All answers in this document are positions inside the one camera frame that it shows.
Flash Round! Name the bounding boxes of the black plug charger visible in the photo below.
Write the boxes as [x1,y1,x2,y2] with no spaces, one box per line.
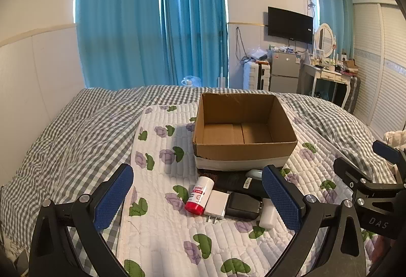
[225,192,264,220]

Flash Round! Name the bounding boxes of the black wall television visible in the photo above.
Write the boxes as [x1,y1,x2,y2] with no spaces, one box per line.
[268,7,314,44]

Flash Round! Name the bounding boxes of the grey mini fridge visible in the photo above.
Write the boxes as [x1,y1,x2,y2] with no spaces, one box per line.
[269,52,302,94]

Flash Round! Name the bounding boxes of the white bottle with red cap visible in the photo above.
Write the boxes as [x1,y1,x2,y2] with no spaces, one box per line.
[184,176,213,215]

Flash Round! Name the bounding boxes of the wide teal curtain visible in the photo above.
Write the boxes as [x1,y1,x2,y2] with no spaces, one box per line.
[74,0,165,89]

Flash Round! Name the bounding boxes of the narrow teal curtain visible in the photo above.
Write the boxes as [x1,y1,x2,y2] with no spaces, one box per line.
[312,0,354,58]

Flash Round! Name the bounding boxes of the white oval mirror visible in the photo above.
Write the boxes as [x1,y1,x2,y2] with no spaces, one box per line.
[314,23,336,58]

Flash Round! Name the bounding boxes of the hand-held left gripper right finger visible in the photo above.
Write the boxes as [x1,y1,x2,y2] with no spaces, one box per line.
[263,164,367,277]

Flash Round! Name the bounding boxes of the white dressing table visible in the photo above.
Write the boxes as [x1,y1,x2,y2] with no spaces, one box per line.
[300,59,353,109]

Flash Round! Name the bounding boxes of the grey checked blanket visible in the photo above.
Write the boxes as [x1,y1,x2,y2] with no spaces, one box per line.
[0,85,397,277]

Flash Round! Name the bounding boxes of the white floral quilted mat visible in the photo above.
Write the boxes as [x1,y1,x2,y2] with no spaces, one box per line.
[116,104,397,277]

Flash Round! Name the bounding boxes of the cardboard box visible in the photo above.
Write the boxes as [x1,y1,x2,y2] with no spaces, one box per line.
[192,92,299,172]

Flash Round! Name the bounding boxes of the white slatted wardrobe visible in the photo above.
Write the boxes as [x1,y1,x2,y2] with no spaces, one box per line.
[351,0,406,138]

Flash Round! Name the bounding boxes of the white suitcase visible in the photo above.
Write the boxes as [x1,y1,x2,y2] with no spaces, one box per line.
[243,61,259,90]

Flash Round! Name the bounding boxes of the cream cloth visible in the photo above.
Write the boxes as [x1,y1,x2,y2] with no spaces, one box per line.
[383,130,406,148]

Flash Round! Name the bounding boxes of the small white cylinder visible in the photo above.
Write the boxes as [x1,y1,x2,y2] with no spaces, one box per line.
[258,199,278,229]

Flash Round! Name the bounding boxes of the white plug charger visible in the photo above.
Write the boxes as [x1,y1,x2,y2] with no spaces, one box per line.
[204,190,230,223]

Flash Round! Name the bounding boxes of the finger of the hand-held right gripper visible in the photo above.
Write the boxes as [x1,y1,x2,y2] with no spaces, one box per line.
[334,157,371,192]
[373,140,406,182]

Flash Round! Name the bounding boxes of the hanging wall cables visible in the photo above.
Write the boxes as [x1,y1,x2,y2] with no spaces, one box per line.
[235,26,252,62]

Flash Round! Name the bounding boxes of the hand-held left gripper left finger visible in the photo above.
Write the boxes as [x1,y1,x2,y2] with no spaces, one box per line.
[28,164,135,277]

